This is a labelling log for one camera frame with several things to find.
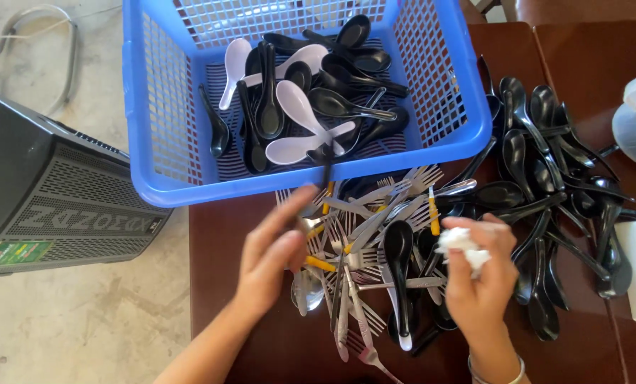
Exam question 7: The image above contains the single black soup spoon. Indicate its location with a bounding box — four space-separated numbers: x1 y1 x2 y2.
299 143 338 227

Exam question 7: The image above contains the heap of black soup spoons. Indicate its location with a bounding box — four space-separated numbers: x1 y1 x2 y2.
198 14 412 176

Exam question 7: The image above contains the pile of black soup spoons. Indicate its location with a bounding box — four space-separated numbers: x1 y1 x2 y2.
384 53 636 358

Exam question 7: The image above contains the metal tube chair frame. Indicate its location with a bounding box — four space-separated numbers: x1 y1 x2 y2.
0 4 79 116

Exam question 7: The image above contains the white tissue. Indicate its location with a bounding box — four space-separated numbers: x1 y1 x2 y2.
435 226 492 279

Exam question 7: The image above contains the person's right hand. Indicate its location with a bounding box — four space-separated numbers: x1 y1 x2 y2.
439 213 520 348

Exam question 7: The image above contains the shiny metal spoon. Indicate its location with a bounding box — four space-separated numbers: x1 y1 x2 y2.
290 267 325 317

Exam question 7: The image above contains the silver bangle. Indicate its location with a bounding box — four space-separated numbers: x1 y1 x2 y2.
467 354 527 384

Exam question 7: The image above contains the person's left hand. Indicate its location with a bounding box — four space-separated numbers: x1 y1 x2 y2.
235 184 322 322

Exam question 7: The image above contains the pile of metal forks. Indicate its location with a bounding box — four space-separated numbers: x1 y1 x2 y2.
275 164 479 384

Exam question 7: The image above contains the black loudspeaker box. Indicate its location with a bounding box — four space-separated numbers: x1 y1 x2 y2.
0 84 174 279

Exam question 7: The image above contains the blue plastic mesh basket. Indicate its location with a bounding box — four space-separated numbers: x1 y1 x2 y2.
122 0 493 209

